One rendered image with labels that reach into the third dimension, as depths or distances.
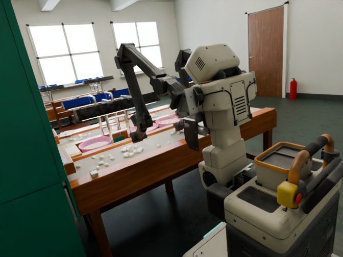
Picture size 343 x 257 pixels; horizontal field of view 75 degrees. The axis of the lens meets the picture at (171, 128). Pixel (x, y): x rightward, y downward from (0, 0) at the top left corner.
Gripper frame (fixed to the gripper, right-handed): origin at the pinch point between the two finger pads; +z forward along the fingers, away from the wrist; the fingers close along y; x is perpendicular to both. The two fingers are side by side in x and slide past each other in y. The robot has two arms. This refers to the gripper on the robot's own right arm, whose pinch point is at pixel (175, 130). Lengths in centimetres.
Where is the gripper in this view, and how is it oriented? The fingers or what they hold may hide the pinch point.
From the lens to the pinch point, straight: 187.5
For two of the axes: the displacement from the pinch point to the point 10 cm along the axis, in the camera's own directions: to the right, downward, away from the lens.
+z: -3.5, 4.4, 8.3
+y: -8.2, 2.9, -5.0
